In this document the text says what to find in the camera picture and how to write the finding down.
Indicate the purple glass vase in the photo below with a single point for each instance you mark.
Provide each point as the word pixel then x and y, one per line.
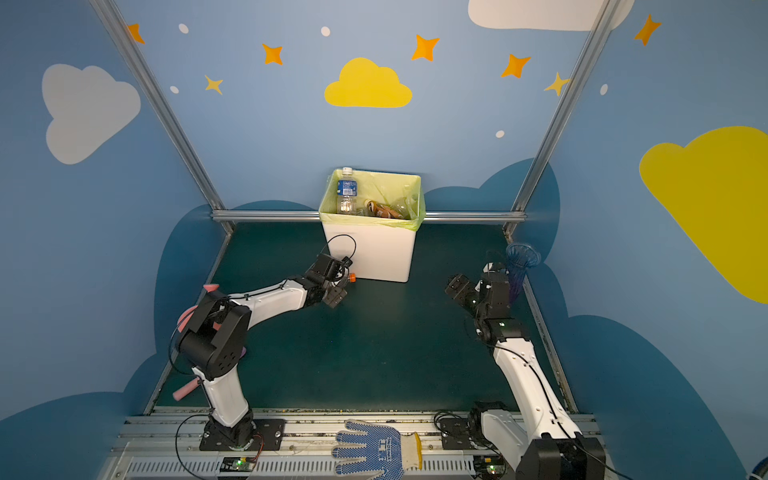
pixel 520 257

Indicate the aluminium frame post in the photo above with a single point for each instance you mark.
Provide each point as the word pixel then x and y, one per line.
pixel 113 22
pixel 583 68

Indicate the green circuit board left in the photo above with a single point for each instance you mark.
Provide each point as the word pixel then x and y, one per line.
pixel 245 465

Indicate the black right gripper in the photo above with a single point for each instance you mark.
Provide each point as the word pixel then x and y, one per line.
pixel 466 291

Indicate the brown tea bottle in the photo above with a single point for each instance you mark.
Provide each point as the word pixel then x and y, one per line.
pixel 379 210

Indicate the aluminium frame post left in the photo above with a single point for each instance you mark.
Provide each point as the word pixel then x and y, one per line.
pixel 113 22

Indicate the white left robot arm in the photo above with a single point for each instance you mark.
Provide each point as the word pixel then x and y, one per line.
pixel 212 336

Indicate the aluminium frame post right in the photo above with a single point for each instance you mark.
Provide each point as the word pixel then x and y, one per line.
pixel 583 68

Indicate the green circuit board right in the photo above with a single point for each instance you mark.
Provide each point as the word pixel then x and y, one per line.
pixel 489 467

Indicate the clear bottle blue water label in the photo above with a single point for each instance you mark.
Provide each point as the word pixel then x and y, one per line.
pixel 347 192

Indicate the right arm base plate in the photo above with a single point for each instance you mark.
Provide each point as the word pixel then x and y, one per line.
pixel 455 434

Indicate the pink watering can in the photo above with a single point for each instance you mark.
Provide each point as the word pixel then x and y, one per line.
pixel 187 314

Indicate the green bin liner bag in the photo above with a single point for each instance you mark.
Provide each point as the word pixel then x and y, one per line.
pixel 402 192

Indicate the green circuit board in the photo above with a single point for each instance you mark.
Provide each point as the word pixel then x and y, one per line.
pixel 245 465
pixel 489 467

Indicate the blue dotted work glove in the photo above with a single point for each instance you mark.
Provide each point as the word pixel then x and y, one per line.
pixel 377 451

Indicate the white plastic bin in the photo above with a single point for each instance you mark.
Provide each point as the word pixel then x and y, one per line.
pixel 378 252

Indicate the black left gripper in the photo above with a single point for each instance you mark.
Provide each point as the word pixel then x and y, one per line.
pixel 335 287

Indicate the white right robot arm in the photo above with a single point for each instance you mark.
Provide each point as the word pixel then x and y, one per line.
pixel 547 443

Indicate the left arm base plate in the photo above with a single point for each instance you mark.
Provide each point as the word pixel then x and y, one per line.
pixel 248 435

